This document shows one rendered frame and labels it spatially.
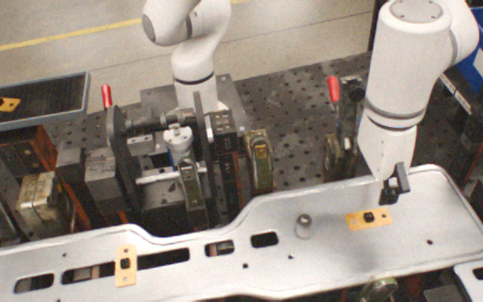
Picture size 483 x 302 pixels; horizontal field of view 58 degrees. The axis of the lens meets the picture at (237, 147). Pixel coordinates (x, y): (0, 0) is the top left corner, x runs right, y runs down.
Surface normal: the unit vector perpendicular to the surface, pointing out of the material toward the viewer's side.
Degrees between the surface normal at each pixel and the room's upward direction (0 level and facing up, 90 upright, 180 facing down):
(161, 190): 0
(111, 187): 90
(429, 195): 0
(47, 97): 0
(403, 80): 90
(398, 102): 90
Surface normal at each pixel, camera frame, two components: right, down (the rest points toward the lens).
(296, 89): -0.08, -0.69
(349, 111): 0.14, 0.59
